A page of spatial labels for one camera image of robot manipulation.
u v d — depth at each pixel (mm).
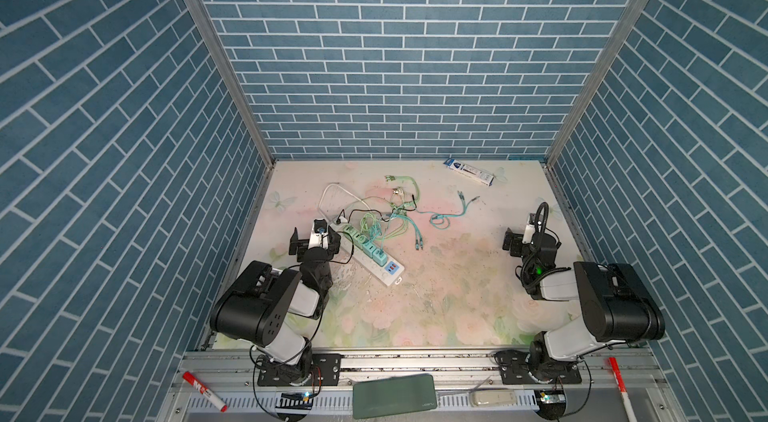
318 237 754
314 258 735
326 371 740
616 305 460
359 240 890
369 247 887
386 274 875
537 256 722
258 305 462
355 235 902
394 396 705
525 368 735
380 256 861
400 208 1052
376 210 1050
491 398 671
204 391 697
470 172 1155
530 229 832
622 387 708
